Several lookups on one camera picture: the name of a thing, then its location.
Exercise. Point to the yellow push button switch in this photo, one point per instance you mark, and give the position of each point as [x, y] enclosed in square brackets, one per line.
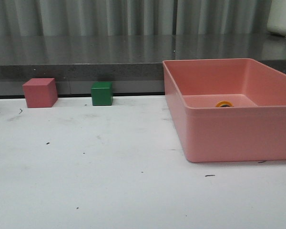
[224, 104]

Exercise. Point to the green cube block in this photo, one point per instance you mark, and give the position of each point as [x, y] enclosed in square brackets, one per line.
[102, 94]

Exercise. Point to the dark grey counter shelf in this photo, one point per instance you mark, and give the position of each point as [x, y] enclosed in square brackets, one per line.
[132, 63]

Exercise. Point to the pink cube block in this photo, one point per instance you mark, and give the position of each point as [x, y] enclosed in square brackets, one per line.
[40, 92]

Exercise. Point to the pink plastic bin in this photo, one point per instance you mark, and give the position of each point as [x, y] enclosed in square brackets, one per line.
[253, 129]

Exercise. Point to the white appliance in background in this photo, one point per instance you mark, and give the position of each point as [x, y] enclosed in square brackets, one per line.
[277, 18]

